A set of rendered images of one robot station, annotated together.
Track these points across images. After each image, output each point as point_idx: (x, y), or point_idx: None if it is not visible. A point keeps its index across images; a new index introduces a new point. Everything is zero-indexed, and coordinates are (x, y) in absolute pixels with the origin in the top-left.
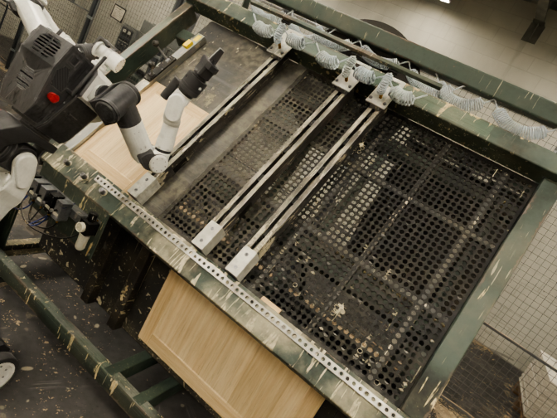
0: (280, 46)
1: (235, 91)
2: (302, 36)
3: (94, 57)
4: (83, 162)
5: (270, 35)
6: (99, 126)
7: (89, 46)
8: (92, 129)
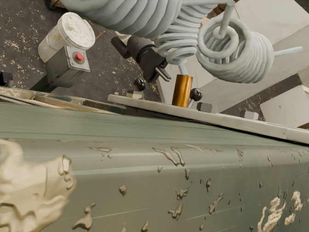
0: (176, 89)
1: (20, 99)
2: (301, 130)
3: (134, 49)
4: (2, 87)
5: (198, 40)
6: (61, 103)
7: (144, 39)
8: (57, 100)
